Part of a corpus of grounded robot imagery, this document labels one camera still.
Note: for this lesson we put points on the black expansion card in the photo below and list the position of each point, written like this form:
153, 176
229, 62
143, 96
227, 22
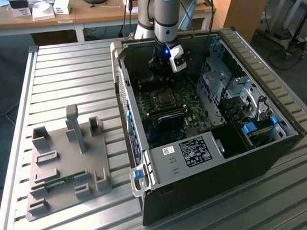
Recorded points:
170, 123

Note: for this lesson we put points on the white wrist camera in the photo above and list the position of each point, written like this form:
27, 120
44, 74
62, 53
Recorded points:
177, 59

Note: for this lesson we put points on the CPU socket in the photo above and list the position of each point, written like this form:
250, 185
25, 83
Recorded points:
176, 100

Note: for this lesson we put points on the small cardboard box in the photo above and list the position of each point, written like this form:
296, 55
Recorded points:
134, 3

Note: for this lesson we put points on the white box black label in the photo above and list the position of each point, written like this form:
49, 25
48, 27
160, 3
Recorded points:
21, 12
62, 8

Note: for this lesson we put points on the wooden cabinet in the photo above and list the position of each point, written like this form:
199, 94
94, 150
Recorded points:
248, 11

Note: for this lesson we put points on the grey power supply unit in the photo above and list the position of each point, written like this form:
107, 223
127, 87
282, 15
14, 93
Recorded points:
168, 165

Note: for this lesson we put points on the green motherboard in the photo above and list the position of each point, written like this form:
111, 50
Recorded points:
194, 110

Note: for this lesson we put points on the blue plastic tab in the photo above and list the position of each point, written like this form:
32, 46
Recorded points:
274, 121

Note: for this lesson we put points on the CPU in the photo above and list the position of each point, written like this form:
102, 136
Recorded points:
165, 98

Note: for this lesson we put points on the black open PC case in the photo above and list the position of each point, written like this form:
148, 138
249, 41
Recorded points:
210, 194

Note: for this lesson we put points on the green RAM stick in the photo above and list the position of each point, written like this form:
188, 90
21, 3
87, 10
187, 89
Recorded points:
168, 111
67, 179

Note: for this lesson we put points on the pale blue teach pendant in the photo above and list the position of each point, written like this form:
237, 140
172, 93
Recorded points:
190, 14

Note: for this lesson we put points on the wooden desk white frame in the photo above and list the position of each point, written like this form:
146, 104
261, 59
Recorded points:
1, 22
100, 13

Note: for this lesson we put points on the blue case latch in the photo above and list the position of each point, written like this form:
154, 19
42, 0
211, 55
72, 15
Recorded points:
137, 174

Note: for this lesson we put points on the blue disk carrier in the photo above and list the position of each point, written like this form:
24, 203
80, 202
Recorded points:
249, 128

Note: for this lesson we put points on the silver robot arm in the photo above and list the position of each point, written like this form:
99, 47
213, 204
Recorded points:
166, 20

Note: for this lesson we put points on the metal drive cage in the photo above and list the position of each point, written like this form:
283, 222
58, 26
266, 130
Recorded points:
213, 78

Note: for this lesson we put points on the grey parts rack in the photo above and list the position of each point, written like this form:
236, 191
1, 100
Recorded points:
68, 159

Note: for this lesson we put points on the white round holder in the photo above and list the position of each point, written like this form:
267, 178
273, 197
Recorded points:
43, 12

